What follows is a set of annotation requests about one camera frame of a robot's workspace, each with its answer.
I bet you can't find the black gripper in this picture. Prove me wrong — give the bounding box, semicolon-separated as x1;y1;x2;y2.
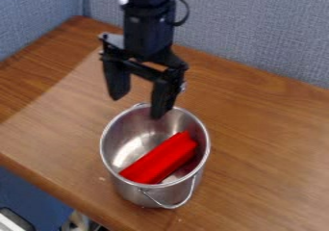
100;3;188;119

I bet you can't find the red rectangular block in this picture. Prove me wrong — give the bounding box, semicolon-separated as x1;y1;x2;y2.
119;131;198;184

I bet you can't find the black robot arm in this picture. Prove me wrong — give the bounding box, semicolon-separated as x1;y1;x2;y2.
99;0;187;119

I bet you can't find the grey box under table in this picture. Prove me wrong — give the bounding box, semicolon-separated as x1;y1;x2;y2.
0;208;35;231

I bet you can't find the metal pot with handle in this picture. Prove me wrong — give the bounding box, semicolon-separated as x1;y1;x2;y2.
99;103;211;209

